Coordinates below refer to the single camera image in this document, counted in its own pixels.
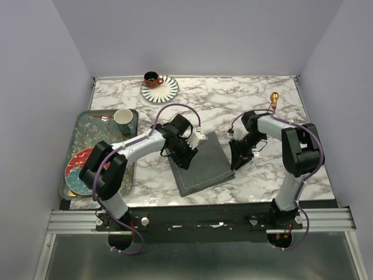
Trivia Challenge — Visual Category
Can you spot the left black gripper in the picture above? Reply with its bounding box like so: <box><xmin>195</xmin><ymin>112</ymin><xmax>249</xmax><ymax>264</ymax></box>
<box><xmin>167</xmin><ymin>137</ymin><xmax>198</xmax><ymax>170</ymax></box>

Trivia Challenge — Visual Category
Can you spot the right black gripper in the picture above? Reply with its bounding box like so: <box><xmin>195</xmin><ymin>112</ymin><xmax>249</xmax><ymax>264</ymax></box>
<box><xmin>228</xmin><ymin>132</ymin><xmax>266</xmax><ymax>170</ymax></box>

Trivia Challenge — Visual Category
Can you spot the grey cloth napkin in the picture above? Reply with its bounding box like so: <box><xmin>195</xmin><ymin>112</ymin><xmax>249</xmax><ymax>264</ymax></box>
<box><xmin>168</xmin><ymin>132</ymin><xmax>235</xmax><ymax>197</ymax></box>

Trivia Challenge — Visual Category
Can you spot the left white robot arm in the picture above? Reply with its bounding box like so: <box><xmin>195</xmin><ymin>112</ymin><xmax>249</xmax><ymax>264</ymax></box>
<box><xmin>79</xmin><ymin>114</ymin><xmax>206</xmax><ymax>230</ymax></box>

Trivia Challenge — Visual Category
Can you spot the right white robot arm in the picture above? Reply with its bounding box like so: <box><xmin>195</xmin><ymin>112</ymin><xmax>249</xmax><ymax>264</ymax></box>
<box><xmin>229</xmin><ymin>109</ymin><xmax>325</xmax><ymax>229</ymax></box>

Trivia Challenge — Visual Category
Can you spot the white striped saucer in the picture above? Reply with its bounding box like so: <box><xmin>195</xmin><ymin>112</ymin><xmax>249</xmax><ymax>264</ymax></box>
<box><xmin>140</xmin><ymin>74</ymin><xmax>179</xmax><ymax>104</ymax></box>

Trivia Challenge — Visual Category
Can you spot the gold spoon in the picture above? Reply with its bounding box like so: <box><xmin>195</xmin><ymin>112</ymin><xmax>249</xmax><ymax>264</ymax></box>
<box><xmin>268</xmin><ymin>92</ymin><xmax>279</xmax><ymax>112</ymax></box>

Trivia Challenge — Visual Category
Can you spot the white and green cup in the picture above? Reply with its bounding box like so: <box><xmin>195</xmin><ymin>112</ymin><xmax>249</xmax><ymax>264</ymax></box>
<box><xmin>113</xmin><ymin>108</ymin><xmax>138</xmax><ymax>135</ymax></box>

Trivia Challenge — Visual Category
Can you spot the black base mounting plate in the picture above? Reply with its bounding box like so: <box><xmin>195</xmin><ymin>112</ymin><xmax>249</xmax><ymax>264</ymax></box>
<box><xmin>96</xmin><ymin>202</ymin><xmax>306</xmax><ymax>248</ymax></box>

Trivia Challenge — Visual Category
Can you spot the red and black cup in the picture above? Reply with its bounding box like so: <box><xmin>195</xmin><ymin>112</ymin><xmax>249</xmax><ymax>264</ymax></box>
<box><xmin>143</xmin><ymin>71</ymin><xmax>164</xmax><ymax>89</ymax></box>

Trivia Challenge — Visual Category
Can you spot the silver spoon on tray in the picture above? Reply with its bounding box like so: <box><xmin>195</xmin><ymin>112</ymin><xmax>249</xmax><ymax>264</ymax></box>
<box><xmin>101</xmin><ymin>115</ymin><xmax>111</xmax><ymax>144</ymax></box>

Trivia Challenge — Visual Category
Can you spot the green floral tray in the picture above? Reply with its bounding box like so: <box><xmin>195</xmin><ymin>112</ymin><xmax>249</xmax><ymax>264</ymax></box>
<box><xmin>59</xmin><ymin>110</ymin><xmax>138</xmax><ymax>200</ymax></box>

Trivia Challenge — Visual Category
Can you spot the red and blue plate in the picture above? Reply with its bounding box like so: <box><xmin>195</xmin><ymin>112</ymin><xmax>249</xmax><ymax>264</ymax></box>
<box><xmin>65</xmin><ymin>148</ymin><xmax>93</xmax><ymax>197</ymax></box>

